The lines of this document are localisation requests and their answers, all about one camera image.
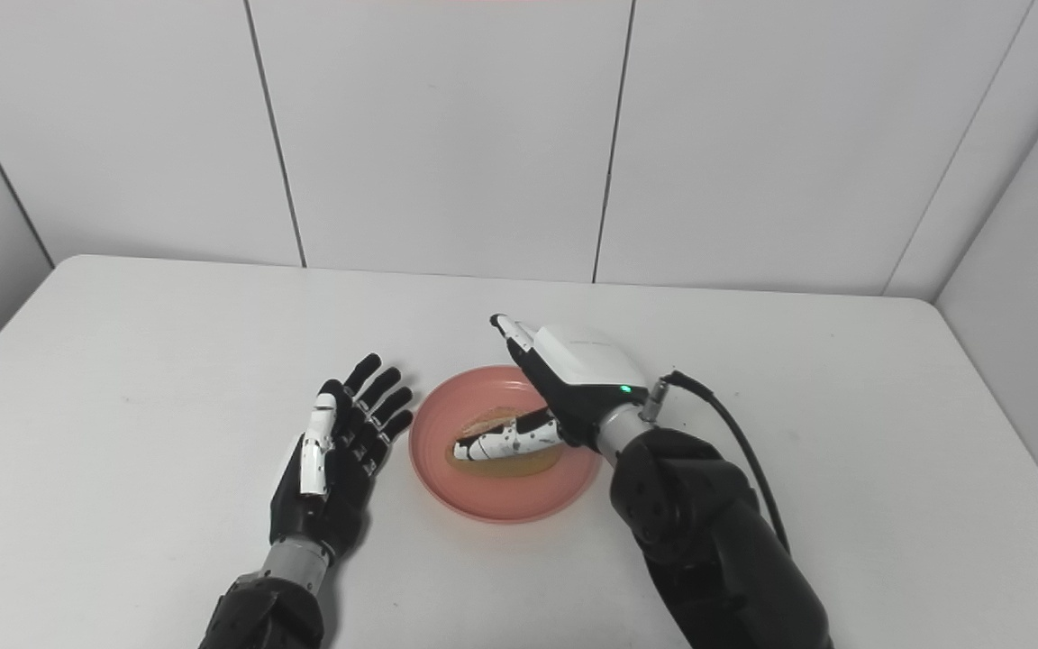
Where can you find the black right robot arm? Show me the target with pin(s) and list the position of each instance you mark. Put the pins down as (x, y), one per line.
(708, 532)

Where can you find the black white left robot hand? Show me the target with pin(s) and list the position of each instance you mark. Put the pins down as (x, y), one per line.
(339, 487)

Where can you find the pink round plate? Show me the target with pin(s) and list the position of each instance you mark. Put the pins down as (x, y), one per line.
(501, 500)

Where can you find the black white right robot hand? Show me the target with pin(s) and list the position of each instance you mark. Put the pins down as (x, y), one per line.
(582, 370)

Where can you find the golden bread roll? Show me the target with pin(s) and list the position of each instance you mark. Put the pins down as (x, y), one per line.
(519, 466)

